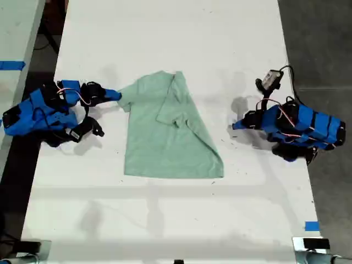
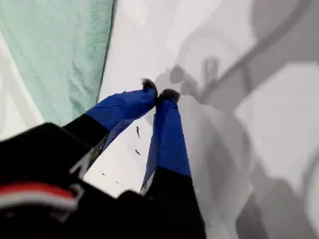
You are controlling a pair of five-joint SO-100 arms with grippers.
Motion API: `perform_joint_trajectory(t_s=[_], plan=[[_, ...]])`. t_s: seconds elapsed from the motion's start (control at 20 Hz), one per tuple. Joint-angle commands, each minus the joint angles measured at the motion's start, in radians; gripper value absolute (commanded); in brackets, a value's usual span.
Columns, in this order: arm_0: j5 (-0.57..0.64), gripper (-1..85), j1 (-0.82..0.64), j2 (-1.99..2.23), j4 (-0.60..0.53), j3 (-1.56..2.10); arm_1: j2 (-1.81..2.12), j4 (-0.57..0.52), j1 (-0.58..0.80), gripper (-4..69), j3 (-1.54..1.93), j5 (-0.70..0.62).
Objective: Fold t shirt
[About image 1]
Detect pale green T-shirt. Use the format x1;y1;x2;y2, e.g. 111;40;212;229
117;70;225;179

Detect long blue tape strip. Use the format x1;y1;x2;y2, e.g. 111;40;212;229
0;60;26;71

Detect white side table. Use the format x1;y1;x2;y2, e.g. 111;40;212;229
0;0;46;168

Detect metal clamp with black box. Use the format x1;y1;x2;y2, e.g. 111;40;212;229
15;239;52;264
291;236;331;264

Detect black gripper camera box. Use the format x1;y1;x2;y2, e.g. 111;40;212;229
255;69;284;111
68;116;106;144

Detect black camera cable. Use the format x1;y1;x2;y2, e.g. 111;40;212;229
279;64;303;105

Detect black floor cable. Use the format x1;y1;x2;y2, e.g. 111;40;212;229
33;31;60;52

